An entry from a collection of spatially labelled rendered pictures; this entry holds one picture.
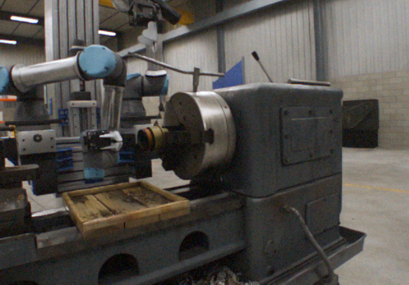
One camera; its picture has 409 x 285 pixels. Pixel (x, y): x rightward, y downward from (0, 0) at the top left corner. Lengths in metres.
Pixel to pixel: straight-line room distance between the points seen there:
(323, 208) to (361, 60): 10.05
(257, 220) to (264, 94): 0.42
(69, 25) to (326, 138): 1.39
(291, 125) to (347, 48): 10.33
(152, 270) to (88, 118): 0.93
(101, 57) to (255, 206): 0.75
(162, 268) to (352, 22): 11.10
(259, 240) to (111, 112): 0.76
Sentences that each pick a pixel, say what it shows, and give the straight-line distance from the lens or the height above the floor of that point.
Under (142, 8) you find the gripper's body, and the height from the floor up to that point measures 1.47.
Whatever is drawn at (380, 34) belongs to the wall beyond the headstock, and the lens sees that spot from 11.17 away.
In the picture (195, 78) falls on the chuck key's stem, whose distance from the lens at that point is 0.98.
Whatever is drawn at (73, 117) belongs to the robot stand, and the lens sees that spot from 1.54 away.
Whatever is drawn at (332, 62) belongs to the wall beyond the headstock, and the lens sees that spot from 11.48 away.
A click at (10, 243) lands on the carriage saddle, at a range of 0.68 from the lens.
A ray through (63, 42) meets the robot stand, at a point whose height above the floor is 1.57.
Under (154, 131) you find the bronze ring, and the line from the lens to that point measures 0.92.
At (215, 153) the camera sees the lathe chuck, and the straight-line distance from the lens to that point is 0.91.
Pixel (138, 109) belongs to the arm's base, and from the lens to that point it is 1.53.
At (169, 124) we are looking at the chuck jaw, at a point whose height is 1.12.
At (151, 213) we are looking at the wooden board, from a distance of 0.79.
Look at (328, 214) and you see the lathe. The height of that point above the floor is 0.71.
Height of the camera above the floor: 1.14
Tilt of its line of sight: 3 degrees down
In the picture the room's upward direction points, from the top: 2 degrees counter-clockwise
